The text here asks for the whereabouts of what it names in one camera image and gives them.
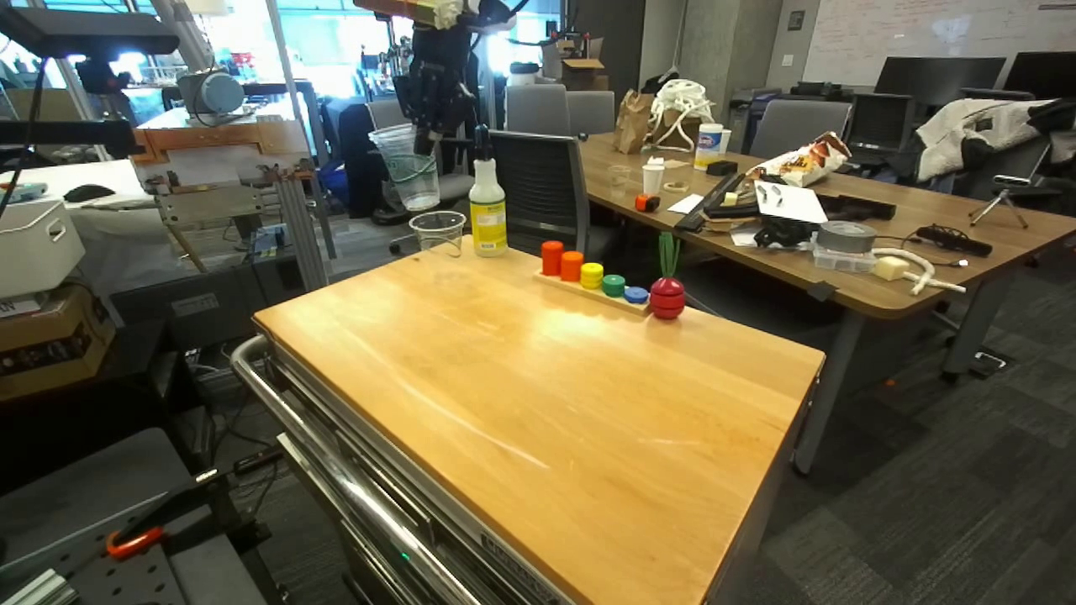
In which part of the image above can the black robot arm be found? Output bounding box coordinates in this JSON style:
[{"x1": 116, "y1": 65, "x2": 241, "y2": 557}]
[{"x1": 393, "y1": 0, "x2": 507, "y2": 155}]

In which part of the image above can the wooden peg tray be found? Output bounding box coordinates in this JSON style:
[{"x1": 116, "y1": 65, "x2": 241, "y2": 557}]
[{"x1": 533, "y1": 273, "x2": 650, "y2": 318}]

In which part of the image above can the orange cylinder peg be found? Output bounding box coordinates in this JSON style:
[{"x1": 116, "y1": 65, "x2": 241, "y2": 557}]
[{"x1": 563, "y1": 248, "x2": 584, "y2": 284}]

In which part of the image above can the red cylinder peg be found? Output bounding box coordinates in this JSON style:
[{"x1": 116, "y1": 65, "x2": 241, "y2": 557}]
[{"x1": 542, "y1": 240, "x2": 566, "y2": 276}]

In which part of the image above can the yellow cylinder peg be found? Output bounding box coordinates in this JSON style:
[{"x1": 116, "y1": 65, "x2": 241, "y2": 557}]
[{"x1": 581, "y1": 262, "x2": 606, "y2": 288}]

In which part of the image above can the green cylinder peg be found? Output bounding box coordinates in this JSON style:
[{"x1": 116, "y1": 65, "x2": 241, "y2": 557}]
[{"x1": 601, "y1": 273, "x2": 625, "y2": 301}]

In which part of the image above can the blue cylinder peg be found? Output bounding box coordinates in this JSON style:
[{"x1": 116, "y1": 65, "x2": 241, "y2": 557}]
[{"x1": 625, "y1": 287, "x2": 650, "y2": 305}]

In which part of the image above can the yellow label spray bottle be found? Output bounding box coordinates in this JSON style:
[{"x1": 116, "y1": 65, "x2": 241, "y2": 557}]
[{"x1": 467, "y1": 129, "x2": 507, "y2": 256}]

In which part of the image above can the clear plastic cup left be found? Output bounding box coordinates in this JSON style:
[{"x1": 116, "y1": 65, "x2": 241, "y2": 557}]
[{"x1": 408, "y1": 208, "x2": 467, "y2": 248}]

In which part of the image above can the red radish toy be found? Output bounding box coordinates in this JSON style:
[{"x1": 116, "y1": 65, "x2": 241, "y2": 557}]
[{"x1": 650, "y1": 231, "x2": 687, "y2": 321}]

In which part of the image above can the orange black tape measure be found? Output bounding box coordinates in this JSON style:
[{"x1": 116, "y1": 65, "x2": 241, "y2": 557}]
[{"x1": 634, "y1": 197, "x2": 660, "y2": 212}]

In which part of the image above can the long black bar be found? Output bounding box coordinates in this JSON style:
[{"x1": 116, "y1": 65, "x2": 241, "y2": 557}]
[{"x1": 677, "y1": 175, "x2": 749, "y2": 231}]

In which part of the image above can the white paper sheet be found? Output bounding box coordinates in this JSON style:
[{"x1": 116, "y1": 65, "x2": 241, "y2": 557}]
[{"x1": 752, "y1": 182, "x2": 826, "y2": 226}]

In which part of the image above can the wooden office desk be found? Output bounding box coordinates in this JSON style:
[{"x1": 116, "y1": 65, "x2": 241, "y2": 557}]
[{"x1": 580, "y1": 136, "x2": 1076, "y2": 476}]

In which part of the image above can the chip bag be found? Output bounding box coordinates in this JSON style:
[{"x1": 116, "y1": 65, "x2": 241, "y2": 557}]
[{"x1": 749, "y1": 130, "x2": 852, "y2": 188}]

